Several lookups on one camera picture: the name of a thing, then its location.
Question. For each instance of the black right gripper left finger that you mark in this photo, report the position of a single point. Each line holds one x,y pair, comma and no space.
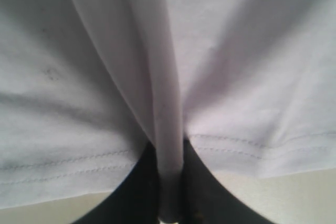
135,200

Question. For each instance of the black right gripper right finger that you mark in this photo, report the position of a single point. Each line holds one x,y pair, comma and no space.
205,200

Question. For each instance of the white t-shirt red lettering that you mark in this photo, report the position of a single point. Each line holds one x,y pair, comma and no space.
87,84

